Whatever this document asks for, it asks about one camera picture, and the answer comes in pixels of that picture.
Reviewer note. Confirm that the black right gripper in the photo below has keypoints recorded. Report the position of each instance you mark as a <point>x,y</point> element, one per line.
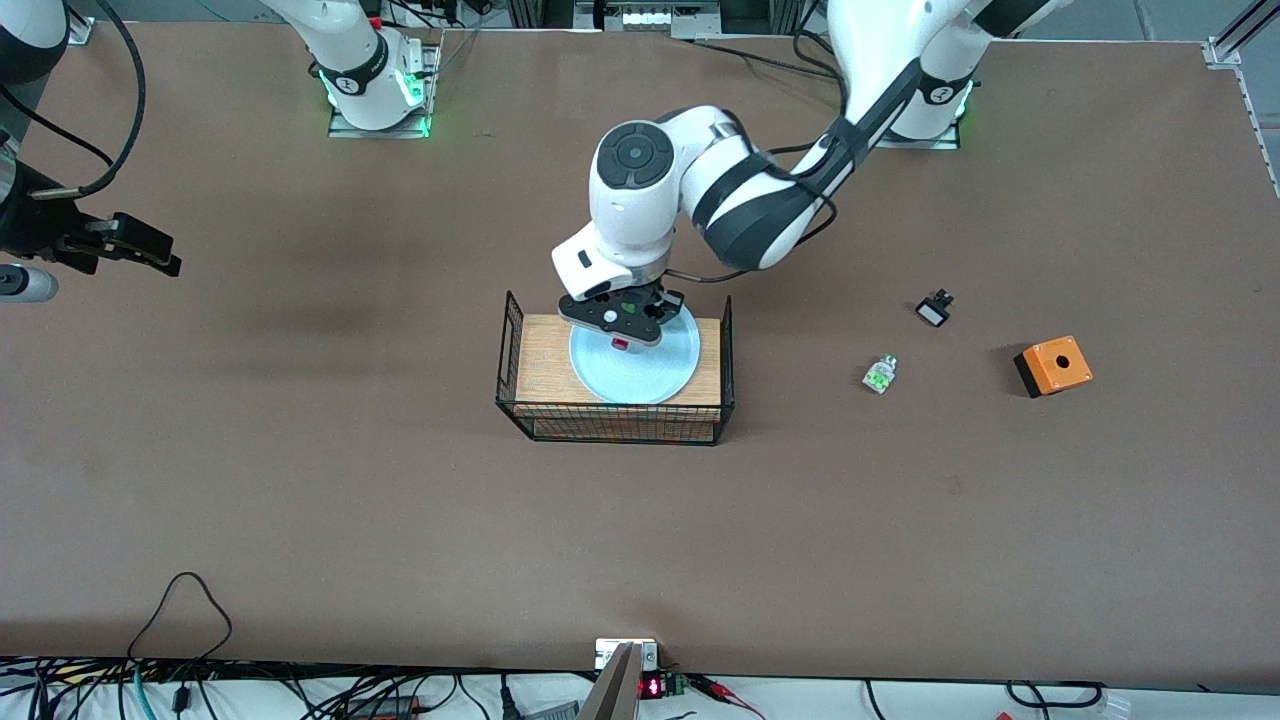
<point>42,232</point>

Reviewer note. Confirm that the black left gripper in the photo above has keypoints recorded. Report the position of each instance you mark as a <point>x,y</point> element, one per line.
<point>668,301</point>

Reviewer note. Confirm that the light blue round plate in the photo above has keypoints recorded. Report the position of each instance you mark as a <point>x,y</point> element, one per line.
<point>640,375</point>

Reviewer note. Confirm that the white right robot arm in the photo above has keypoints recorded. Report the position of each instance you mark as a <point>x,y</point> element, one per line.
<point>350,60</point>

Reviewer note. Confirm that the black square white-faced button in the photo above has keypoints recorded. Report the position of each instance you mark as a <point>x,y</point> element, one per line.
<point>934,311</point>

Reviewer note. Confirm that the wooden board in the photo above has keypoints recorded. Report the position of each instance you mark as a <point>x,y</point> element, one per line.
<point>540,360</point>

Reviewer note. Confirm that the white terminal strip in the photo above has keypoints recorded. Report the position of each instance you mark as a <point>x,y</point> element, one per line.
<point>648,17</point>

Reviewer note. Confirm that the red digit display module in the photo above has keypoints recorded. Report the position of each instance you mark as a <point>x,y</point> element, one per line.
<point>655,687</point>

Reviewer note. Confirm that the green push button switch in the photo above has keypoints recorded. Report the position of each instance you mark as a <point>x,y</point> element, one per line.
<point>880,374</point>

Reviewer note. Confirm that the aluminium frame profile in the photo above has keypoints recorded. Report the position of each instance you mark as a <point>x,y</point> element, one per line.
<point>80,30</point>
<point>1245,80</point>

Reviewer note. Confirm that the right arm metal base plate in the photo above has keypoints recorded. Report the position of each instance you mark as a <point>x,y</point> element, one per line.
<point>345,128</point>

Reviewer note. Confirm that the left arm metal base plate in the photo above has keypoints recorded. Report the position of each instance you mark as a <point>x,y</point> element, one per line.
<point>940,144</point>

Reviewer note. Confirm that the silver metal bracket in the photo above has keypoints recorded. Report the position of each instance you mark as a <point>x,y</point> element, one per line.
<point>612,650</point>

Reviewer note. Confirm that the grey camera pole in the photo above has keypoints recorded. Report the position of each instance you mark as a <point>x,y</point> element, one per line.
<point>610,690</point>

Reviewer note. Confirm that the orange button enclosure box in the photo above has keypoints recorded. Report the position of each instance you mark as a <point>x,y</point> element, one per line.
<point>1058,368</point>

